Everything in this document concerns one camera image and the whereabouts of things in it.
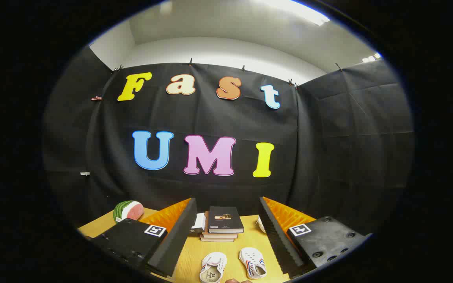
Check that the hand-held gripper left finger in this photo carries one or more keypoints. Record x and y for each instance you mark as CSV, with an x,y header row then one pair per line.
x,y
177,236

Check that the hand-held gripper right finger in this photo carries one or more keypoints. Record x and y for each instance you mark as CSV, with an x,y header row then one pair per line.
x,y
277,236

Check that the white canvas shoe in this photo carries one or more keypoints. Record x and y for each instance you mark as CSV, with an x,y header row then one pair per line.
x,y
212,267
253,262

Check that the white plush toy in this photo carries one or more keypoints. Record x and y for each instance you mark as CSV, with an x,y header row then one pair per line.
x,y
260,225

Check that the white book with portrait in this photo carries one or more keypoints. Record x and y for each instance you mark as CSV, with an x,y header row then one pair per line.
x,y
199,222

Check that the brown book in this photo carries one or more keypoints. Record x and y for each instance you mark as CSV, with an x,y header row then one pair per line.
x,y
218,236
216,240

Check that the watermelon slice plush toy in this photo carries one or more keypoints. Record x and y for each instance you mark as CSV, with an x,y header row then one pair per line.
x,y
128,211

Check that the black backdrop cloth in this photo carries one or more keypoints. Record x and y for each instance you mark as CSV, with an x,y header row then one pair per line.
x,y
328,137

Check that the ceiling light panel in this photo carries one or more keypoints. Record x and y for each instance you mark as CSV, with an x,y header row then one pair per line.
x,y
301,10

